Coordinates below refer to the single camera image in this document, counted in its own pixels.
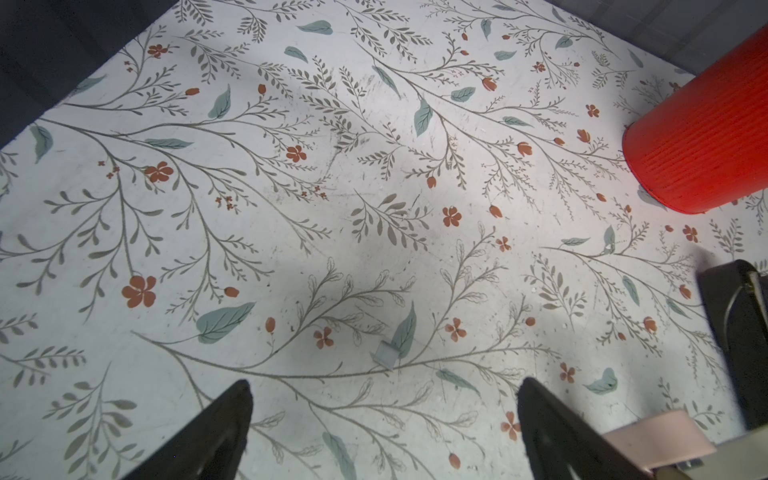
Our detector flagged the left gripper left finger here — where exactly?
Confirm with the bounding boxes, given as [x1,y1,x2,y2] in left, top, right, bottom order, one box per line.
[125,380,253,480]

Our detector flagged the red pencil cup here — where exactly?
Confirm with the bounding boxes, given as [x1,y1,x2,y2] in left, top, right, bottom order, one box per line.
[622,28,767,214]

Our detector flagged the black stapler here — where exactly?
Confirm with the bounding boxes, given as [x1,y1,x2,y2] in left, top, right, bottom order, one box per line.
[697,259,767,430]

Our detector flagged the pink eraser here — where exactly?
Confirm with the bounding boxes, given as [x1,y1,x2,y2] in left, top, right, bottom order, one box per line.
[602,410,717,472]

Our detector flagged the loose staple strip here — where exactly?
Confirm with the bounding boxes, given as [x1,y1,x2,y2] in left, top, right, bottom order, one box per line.
[371,341,400,371]

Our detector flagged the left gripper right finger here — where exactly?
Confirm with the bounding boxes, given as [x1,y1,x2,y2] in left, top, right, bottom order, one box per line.
[517,377,648,480]

